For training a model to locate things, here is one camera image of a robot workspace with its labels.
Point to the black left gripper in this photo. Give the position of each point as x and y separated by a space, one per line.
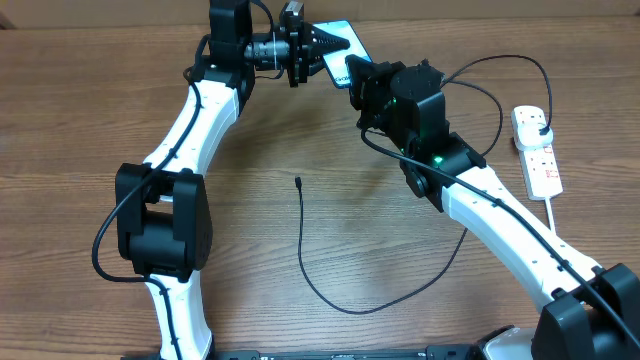
303 48

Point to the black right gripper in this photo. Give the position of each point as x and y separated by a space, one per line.
362 76

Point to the Samsung Galaxy smartphone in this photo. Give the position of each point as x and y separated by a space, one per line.
335 61

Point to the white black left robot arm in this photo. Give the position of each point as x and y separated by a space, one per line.
164 225

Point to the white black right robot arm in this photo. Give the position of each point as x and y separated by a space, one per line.
586 311

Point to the white charger plug adapter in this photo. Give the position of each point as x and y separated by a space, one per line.
531 136

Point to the white power strip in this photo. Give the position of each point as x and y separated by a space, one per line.
539 166

